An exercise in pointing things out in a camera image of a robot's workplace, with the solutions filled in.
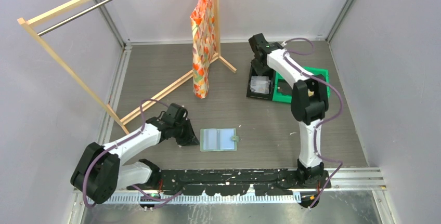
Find black storage bin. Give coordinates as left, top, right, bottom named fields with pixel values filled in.
left=246, top=66, right=276, bottom=101

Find black cards in bin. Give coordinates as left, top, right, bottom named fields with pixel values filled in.
left=277, top=79, right=292, bottom=96

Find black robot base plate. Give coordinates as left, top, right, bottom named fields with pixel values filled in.
left=137, top=168, right=329, bottom=196

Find green bin right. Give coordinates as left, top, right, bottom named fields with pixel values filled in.
left=302, top=67, right=330, bottom=99

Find white cards in bin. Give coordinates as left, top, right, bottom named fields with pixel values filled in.
left=250, top=76, right=270, bottom=94

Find green bin middle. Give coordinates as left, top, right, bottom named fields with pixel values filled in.
left=272, top=71, right=292, bottom=104

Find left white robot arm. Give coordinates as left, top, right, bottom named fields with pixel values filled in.
left=70, top=103, right=199, bottom=207

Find orange floral hanging cloth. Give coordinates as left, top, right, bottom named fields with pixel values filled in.
left=190, top=0, right=216, bottom=99

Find wooden clothes rack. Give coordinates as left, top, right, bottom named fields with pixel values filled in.
left=17, top=0, right=238, bottom=135

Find green bin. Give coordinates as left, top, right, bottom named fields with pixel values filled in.
left=302, top=67, right=330, bottom=99
left=272, top=71, right=292, bottom=104

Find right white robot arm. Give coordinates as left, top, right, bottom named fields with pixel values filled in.
left=249, top=33, right=329, bottom=188

